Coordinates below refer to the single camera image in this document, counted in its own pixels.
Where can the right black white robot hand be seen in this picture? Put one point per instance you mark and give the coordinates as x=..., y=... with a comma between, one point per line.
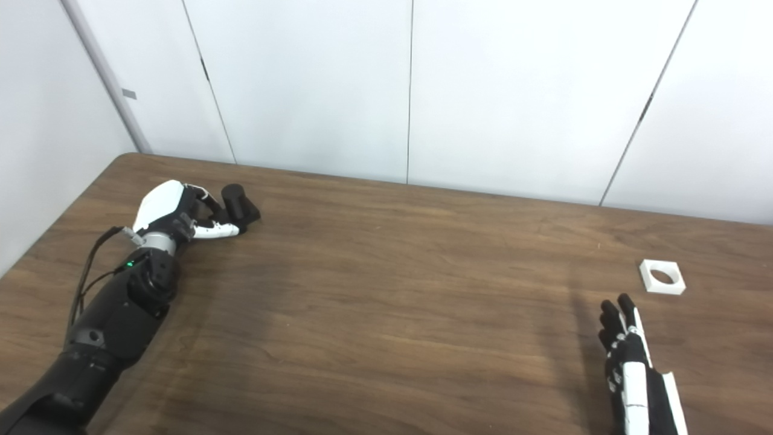
x=634, y=386

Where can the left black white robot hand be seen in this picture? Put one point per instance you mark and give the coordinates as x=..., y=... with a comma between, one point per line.
x=158, y=202

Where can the black peg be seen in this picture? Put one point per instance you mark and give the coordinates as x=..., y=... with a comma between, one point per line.
x=239, y=202

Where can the white square piece with hole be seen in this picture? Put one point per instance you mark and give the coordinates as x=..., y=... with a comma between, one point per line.
x=676, y=289

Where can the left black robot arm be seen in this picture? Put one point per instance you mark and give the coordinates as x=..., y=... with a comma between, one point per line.
x=115, y=314

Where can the grey wall corner trim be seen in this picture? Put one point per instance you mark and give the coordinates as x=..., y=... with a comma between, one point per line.
x=109, y=78

